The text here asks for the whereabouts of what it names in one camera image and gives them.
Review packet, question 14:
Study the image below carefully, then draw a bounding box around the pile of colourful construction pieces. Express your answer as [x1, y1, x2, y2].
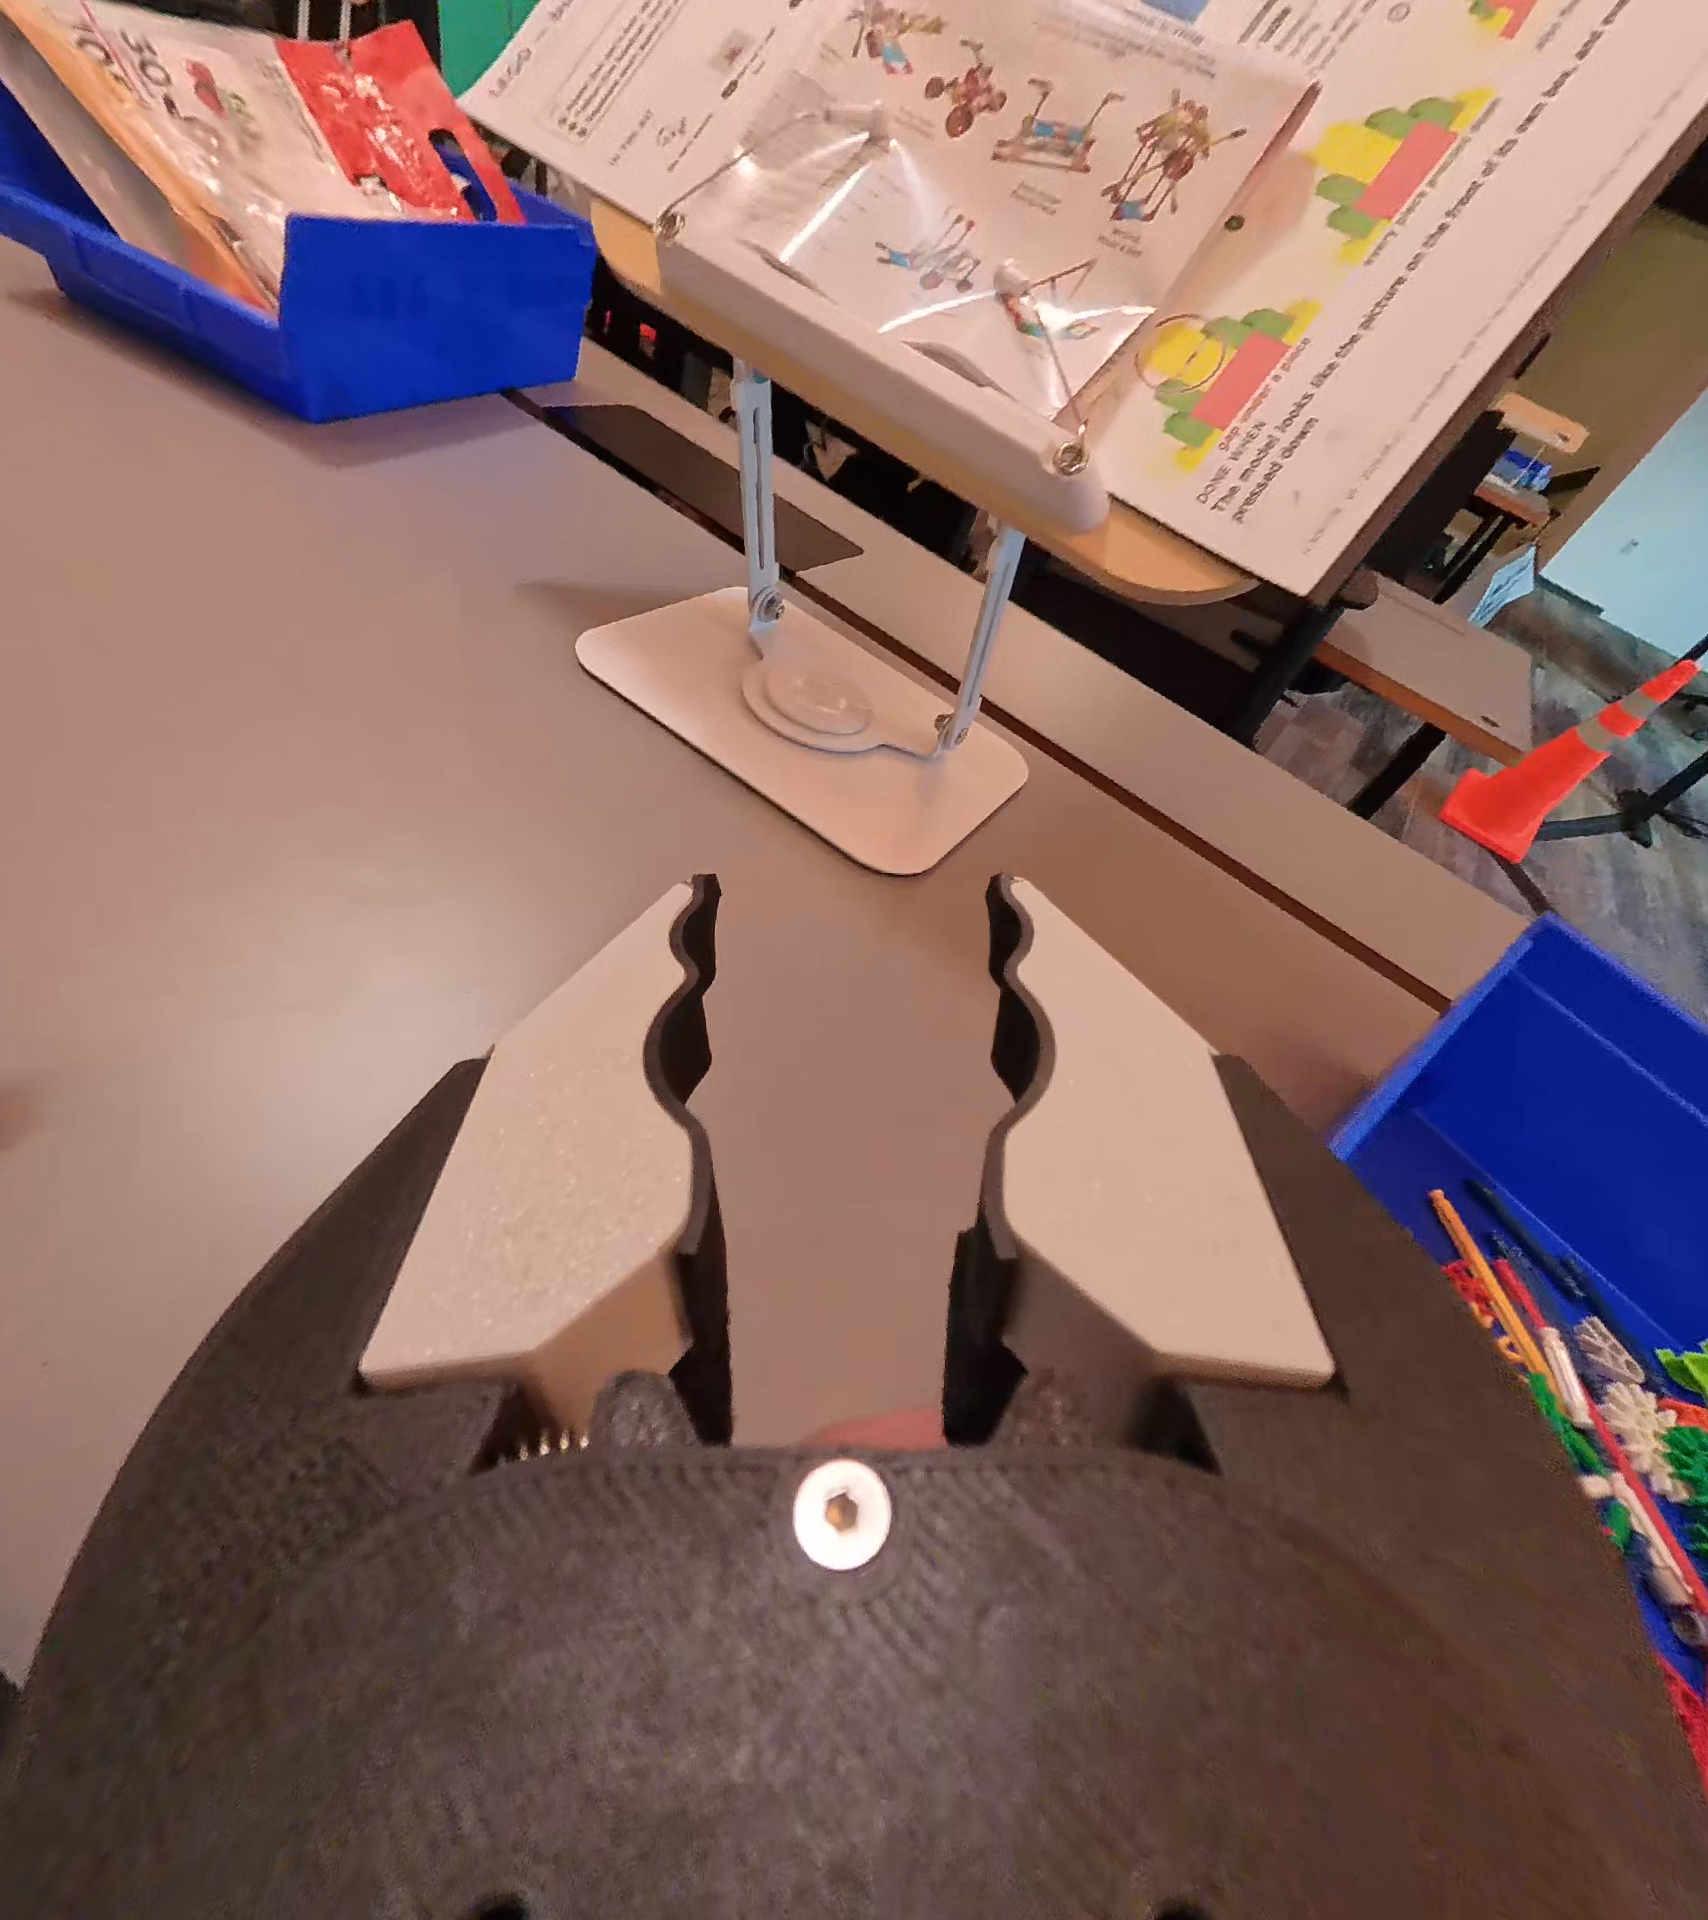
[1423, 1174, 1708, 1851]

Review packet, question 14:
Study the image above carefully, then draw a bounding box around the white document stand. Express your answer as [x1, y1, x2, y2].
[571, 194, 1264, 878]

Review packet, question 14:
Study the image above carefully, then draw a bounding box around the printed instruction sheet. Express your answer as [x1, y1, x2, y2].
[454, 0, 1708, 600]

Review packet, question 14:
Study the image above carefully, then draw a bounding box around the red white toy packet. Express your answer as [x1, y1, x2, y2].
[0, 0, 529, 312]

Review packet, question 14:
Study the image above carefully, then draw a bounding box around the blue plastic bin white tag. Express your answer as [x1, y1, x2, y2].
[1321, 912, 1708, 1920]

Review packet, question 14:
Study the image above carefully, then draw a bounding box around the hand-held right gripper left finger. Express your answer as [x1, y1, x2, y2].
[358, 874, 731, 1447]

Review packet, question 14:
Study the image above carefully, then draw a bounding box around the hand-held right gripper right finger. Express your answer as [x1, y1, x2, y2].
[944, 874, 1339, 1447]

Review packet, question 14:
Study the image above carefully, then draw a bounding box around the laminated picture card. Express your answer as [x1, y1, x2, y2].
[656, 0, 1324, 433]

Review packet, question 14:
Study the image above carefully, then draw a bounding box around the orange traffic cone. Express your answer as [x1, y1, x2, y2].
[1435, 656, 1701, 868]

